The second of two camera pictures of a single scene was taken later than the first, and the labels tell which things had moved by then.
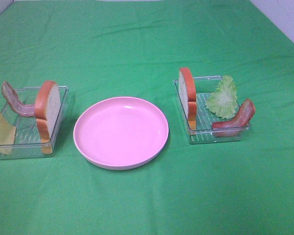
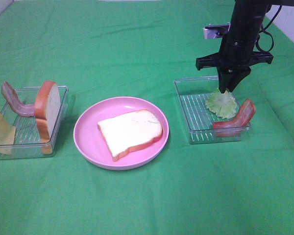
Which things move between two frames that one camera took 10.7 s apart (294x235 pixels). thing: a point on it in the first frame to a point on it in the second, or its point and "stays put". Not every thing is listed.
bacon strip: [231, 128] stays put
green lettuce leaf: [223, 102] stays put
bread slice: [188, 91] to [125, 132]
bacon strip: [12, 98] stays put
